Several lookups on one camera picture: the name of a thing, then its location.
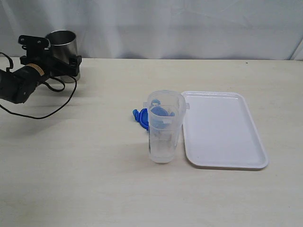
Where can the blue plastic container lid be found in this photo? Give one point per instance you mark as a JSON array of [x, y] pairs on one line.
[[142, 116]]

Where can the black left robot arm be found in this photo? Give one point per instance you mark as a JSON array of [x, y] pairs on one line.
[[18, 89]]

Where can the clear plastic tall container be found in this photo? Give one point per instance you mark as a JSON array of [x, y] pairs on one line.
[[163, 142]]

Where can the stainless steel cup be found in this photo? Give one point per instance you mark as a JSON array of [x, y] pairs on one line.
[[63, 44]]

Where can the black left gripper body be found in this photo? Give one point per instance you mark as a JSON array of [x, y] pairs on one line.
[[35, 61]]

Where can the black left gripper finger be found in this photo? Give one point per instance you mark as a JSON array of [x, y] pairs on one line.
[[61, 68]]

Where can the white plastic tray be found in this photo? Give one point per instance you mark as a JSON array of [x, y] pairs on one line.
[[219, 132]]

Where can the white backdrop curtain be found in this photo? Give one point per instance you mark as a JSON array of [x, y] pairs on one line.
[[162, 29]]

